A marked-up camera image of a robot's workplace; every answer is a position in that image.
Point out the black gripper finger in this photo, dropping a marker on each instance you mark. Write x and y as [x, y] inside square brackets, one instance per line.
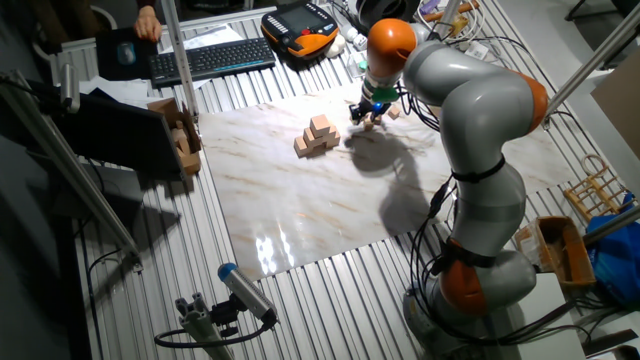
[356, 120]
[378, 120]

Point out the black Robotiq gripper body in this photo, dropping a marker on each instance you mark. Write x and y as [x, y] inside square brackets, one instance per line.
[372, 109]

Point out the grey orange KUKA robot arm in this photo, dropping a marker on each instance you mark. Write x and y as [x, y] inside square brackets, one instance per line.
[475, 125]

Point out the bare person hand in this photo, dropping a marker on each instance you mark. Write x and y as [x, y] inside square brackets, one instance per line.
[147, 25]

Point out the medium wooden cube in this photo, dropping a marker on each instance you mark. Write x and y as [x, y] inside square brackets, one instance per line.
[335, 141]
[332, 134]
[310, 137]
[320, 125]
[300, 146]

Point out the clear plastic box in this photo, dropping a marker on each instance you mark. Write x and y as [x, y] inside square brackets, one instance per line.
[359, 64]

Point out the white egg shaped object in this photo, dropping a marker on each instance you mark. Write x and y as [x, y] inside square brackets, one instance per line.
[336, 46]

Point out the white plug adapter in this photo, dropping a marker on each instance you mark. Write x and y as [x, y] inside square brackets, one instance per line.
[352, 35]

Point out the marble pattern mat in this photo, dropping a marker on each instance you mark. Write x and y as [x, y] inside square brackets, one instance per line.
[300, 200]

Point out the black round spool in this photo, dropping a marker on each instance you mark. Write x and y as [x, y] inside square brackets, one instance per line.
[385, 10]

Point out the orange black teach pendant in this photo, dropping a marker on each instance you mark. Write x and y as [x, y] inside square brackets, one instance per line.
[300, 30]

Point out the white small labelled device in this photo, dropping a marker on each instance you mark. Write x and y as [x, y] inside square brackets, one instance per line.
[477, 50]

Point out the black computer keyboard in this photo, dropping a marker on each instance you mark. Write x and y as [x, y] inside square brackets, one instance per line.
[210, 60]

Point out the white paper sheet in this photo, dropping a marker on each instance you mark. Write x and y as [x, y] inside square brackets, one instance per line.
[210, 35]
[120, 90]

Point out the wooden block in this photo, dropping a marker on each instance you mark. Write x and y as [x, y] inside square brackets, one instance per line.
[191, 162]
[179, 135]

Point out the brown cardboard box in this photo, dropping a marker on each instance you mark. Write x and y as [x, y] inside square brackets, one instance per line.
[167, 107]

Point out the wooden rack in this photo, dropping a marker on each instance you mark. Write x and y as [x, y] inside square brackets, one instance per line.
[595, 186]

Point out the dark computer mouse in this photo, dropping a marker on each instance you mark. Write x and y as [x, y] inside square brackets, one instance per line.
[126, 52]

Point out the orange cardboard box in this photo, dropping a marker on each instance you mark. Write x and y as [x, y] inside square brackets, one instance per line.
[575, 260]

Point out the black monitor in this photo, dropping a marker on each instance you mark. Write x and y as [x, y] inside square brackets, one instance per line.
[115, 132]

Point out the brown cardboard sheet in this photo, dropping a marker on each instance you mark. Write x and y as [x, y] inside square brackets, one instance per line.
[622, 110]

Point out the black mouse pad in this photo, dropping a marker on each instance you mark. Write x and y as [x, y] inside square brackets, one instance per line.
[107, 65]

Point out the blue bag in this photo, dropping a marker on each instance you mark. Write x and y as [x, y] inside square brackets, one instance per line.
[617, 265]

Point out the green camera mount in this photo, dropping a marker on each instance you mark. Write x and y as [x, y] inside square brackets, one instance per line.
[385, 95]

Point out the aluminium upright post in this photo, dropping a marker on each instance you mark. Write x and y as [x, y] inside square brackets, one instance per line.
[448, 17]

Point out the aluminium frame profile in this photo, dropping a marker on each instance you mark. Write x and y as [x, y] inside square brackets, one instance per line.
[180, 60]

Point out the silver depth camera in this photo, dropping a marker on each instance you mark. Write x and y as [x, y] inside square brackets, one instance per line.
[247, 292]

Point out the long aluminium frame bar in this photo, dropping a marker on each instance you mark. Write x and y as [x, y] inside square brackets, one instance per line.
[75, 167]
[595, 62]

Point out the black camera bracket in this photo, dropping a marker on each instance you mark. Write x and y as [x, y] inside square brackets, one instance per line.
[225, 315]

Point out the short aluminium profile mount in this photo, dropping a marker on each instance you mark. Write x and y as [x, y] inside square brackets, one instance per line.
[200, 327]

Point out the grey upright depth camera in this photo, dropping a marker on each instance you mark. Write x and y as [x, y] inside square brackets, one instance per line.
[70, 87]

